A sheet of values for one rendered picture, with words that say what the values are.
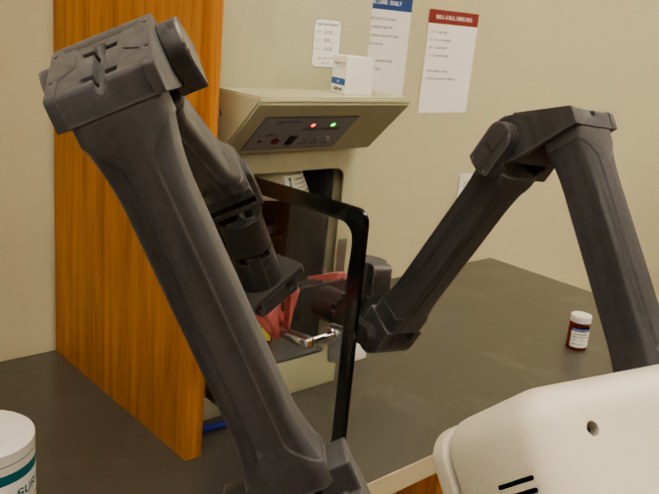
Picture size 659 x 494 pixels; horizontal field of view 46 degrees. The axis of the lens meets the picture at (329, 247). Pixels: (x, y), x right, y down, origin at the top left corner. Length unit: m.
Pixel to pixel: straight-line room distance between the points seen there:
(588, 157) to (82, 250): 0.92
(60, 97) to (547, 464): 0.40
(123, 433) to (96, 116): 0.90
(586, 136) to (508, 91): 1.58
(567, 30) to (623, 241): 1.86
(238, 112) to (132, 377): 0.50
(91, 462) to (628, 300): 0.82
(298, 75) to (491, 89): 1.19
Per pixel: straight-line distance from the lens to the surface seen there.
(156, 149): 0.52
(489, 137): 0.98
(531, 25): 2.55
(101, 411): 1.44
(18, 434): 1.08
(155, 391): 1.32
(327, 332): 1.09
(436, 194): 2.32
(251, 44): 1.25
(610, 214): 0.90
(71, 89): 0.53
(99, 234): 1.41
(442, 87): 2.25
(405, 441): 1.39
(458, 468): 0.63
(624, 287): 0.89
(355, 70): 1.29
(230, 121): 1.18
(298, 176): 1.39
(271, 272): 1.02
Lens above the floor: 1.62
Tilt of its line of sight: 16 degrees down
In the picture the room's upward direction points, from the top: 5 degrees clockwise
